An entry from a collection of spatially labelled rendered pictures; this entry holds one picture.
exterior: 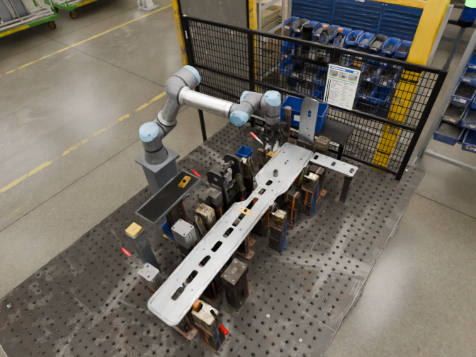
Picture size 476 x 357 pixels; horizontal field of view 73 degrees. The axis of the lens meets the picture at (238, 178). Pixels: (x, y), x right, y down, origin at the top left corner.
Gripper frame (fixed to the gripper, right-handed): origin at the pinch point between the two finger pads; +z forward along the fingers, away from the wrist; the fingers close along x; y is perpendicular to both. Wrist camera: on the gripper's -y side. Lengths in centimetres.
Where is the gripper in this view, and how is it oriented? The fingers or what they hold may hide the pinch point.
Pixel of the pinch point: (274, 149)
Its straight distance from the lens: 176.6
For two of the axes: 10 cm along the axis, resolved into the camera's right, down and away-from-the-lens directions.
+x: 8.0, 3.9, -4.5
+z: 0.7, 6.9, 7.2
